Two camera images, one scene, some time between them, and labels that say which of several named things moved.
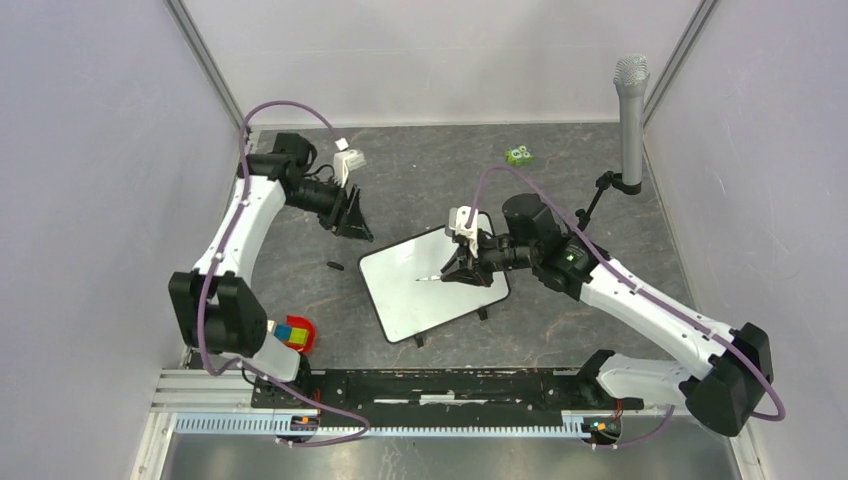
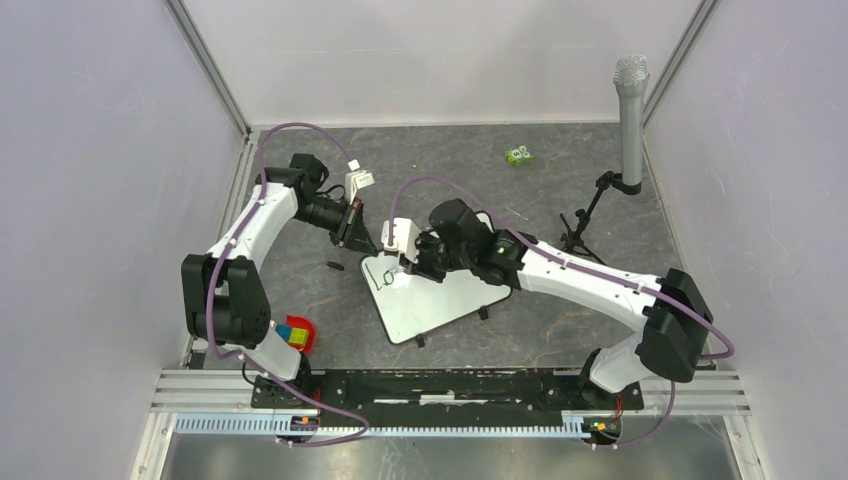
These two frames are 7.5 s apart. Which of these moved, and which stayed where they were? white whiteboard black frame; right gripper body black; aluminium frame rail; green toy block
Moved: right gripper body black
Stayed: white whiteboard black frame; aluminium frame rail; green toy block
